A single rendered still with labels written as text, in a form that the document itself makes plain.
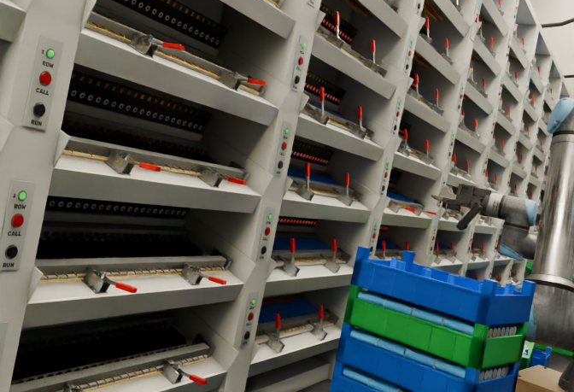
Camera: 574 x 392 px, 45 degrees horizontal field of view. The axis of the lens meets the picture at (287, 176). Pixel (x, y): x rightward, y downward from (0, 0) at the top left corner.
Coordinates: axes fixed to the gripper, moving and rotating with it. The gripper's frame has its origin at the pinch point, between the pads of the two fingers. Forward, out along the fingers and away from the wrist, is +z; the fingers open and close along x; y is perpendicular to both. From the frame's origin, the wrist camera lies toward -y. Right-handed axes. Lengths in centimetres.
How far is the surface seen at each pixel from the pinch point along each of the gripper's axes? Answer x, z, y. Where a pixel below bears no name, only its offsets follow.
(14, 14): 201, 1, 10
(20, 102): 198, 0, -1
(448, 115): -10.3, 4.8, 33.5
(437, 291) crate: 131, -42, -18
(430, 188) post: -10.7, 5.7, 3.7
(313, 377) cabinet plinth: 70, 4, -60
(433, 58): 26, 4, 48
